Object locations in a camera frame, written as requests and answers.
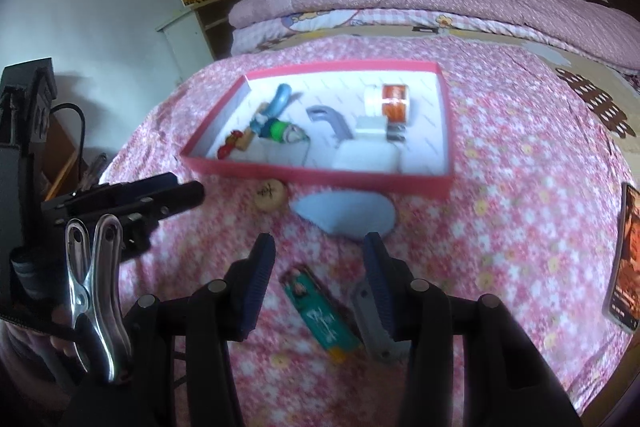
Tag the green and grey toy figure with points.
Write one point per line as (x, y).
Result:
(280, 130)

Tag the red toy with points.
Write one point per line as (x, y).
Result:
(227, 149)

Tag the grey plastic clip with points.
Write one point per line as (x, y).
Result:
(372, 324)

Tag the metal spring clamp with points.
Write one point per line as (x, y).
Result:
(97, 287)

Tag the white rounded case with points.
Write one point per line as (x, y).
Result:
(367, 158)

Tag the brown wooden furniture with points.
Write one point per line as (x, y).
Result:
(62, 157)

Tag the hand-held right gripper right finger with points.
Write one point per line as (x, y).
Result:
(382, 292)

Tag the pink floral bedsheet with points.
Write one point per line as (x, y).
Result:
(525, 187)

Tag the photo card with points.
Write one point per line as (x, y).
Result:
(625, 257)

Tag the cartoon print blanket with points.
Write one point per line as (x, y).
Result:
(575, 77)

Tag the person's left hand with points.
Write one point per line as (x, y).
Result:
(62, 332)

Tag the white shelf desk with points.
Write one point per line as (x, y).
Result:
(185, 42)

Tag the white charger adapter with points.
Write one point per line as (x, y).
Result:
(372, 128)

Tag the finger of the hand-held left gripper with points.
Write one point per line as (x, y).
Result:
(150, 197)
(137, 237)

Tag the wooden block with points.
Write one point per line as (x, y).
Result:
(245, 140)

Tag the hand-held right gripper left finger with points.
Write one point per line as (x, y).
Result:
(257, 289)

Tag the light blue oval pouch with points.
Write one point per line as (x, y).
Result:
(345, 214)

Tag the white-capped orange label bottle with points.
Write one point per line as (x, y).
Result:
(392, 104)

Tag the round wooden chess piece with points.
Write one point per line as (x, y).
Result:
(270, 194)

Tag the shallow red cardboard box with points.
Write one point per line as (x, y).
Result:
(430, 122)

